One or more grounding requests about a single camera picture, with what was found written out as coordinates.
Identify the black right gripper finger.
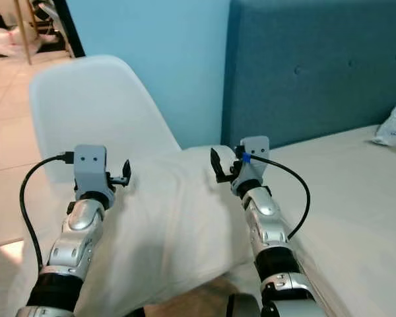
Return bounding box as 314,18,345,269
210,147,228,184

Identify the white pillow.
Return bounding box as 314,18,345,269
8,145,265,317

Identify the white plastic chair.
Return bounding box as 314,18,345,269
28,55,182,186

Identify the cream bed mattress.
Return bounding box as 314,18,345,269
181,124,396,317

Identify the grey robot leg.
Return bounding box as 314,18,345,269
226,294,259,317

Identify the blue padded headboard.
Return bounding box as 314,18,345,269
221,0,396,149

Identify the wooden pole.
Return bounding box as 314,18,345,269
15,0,34,65

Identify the crumpled white floor bag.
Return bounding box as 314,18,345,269
0,26,28,57

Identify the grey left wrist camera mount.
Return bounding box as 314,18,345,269
71,145,112,207

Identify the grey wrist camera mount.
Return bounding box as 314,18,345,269
71,145,112,207
239,136,271,189

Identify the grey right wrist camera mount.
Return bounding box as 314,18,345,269
239,136,271,189

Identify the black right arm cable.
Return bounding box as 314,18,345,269
243,153,312,241

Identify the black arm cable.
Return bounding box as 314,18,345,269
243,153,312,241
19,152,76,275

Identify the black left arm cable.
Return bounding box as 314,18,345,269
19,152,76,275

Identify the black door frame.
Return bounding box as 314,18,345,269
49,0,86,59

